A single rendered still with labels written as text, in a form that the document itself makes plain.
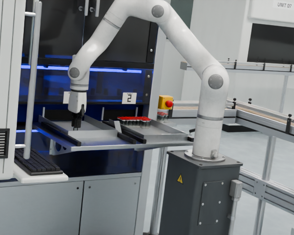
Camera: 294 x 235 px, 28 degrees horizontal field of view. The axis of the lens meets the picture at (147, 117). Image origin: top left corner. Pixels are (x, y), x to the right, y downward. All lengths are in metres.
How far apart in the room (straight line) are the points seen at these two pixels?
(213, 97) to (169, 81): 6.41
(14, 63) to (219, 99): 0.92
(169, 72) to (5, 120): 6.84
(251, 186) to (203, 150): 1.12
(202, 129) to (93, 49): 0.60
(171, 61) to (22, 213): 6.20
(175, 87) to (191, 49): 6.48
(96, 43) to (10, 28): 0.57
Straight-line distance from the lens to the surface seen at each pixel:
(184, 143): 2.86
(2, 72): 2.19
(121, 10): 2.62
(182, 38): 2.59
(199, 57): 2.62
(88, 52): 2.60
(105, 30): 2.63
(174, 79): 9.02
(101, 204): 3.20
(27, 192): 2.98
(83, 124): 3.00
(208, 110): 2.61
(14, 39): 2.19
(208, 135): 2.63
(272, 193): 3.60
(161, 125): 3.08
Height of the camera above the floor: 1.51
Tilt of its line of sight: 11 degrees down
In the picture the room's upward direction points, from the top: 7 degrees clockwise
